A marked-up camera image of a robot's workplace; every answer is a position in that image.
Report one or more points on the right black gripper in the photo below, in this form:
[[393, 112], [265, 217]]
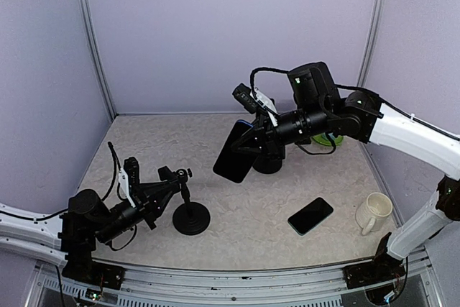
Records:
[[269, 143]]

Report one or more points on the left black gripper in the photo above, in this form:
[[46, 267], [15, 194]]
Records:
[[149, 205]]

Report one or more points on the blue phone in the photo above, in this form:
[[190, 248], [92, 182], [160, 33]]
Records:
[[230, 164]]

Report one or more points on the black round-base stand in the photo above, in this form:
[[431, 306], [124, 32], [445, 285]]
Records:
[[190, 218], [267, 165]]

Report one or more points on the teal phone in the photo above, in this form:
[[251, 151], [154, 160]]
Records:
[[310, 216]]

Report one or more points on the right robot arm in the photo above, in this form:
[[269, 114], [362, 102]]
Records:
[[366, 117]]

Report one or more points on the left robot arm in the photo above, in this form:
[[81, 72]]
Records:
[[70, 236]]

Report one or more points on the green saucer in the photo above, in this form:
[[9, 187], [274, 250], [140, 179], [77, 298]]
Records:
[[326, 139]]

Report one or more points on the cream ceramic mug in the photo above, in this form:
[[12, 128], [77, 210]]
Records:
[[373, 213]]

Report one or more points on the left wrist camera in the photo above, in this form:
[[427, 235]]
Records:
[[128, 178]]

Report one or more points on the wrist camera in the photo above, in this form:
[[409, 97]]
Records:
[[255, 102], [128, 178]]

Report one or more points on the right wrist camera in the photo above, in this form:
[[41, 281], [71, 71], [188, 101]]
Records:
[[255, 102]]

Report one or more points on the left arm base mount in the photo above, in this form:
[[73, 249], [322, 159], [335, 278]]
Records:
[[93, 271]]

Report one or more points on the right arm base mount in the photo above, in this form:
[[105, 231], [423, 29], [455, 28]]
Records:
[[381, 268]]

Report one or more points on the right aluminium frame post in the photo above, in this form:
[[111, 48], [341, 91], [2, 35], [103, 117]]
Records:
[[377, 10]]

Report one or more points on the aluminium frame post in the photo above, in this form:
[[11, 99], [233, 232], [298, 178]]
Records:
[[377, 10], [85, 10]]

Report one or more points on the left aluminium frame post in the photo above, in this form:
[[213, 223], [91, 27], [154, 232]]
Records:
[[85, 10]]

